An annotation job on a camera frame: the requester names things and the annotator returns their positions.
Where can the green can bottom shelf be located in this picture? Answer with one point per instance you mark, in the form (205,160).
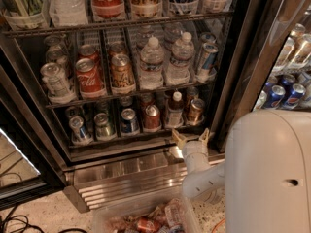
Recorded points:
(104,129)

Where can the brown can top shelf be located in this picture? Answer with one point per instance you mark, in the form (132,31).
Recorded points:
(142,9)

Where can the green carton top shelf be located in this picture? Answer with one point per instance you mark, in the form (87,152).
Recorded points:
(26,14)

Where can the red cola can middle front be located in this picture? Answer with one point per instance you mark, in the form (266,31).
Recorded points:
(90,81)

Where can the water bottle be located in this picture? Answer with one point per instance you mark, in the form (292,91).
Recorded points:
(151,65)
(182,53)

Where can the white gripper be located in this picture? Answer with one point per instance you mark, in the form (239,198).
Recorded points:
(193,149)

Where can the silver can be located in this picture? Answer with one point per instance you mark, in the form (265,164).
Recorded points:
(59,57)
(60,91)

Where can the orange can middle shelf front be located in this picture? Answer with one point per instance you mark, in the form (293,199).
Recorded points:
(123,80)

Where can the blue pepsi can left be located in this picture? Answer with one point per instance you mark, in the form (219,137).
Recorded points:
(275,95)

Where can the silver can middle front left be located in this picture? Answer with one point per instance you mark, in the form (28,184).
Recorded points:
(60,91)

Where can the glass fridge door right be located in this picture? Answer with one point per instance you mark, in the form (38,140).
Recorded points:
(258,31)

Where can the blue pepsi can right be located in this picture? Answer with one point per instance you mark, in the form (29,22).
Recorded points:
(296,92)

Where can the steel fridge grille base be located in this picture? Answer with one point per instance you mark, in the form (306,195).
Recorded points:
(121,178)

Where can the orange can middle shelf rear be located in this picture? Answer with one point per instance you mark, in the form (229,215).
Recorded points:
(118,47)

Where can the blue white can bottom left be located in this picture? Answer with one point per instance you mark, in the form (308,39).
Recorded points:
(80,132)

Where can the water bottle middle right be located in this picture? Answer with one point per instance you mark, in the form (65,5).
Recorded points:
(182,53)

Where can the red cola bottle top shelf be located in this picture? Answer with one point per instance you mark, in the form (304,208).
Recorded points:
(106,9)

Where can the blue can bottom shelf front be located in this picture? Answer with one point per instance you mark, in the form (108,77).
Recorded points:
(129,122)

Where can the orange can bottom shelf front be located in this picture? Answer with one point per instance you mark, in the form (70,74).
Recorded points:
(195,112)

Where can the red can in bin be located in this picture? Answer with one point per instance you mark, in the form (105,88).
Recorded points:
(147,225)

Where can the brown bottle white cap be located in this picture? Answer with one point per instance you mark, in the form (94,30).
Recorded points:
(174,111)

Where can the water bottle middle left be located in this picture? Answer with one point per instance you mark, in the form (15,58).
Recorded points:
(151,65)

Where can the clear plastic bin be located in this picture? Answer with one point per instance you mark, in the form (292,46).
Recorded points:
(168,206)

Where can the red can bottom shelf front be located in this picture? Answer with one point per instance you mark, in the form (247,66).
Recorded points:
(152,118)

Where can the blue tall can middle front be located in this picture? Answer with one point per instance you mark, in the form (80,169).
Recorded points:
(205,61)

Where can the red cola can middle rear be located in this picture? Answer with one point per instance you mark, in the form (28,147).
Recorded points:
(88,51)

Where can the red can shelf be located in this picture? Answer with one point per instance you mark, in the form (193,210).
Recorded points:
(146,99)
(152,118)

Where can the blue pepsi can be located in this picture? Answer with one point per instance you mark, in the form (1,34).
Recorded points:
(275,95)
(296,92)

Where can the black cables floor left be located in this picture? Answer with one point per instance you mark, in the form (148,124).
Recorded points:
(13,223)

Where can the orange can shelf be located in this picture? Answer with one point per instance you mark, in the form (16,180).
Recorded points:
(191,93)
(118,47)
(195,112)
(123,80)

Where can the white bottle top shelf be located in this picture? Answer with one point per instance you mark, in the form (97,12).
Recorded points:
(68,12)

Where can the red can bottom shelf rear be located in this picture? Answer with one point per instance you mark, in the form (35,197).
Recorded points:
(146,99)

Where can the orange can bottom shelf rear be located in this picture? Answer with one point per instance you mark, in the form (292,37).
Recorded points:
(191,93)

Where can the red cola can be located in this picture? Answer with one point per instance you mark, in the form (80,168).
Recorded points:
(88,51)
(90,81)

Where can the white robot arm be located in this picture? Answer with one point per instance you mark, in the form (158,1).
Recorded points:
(266,173)

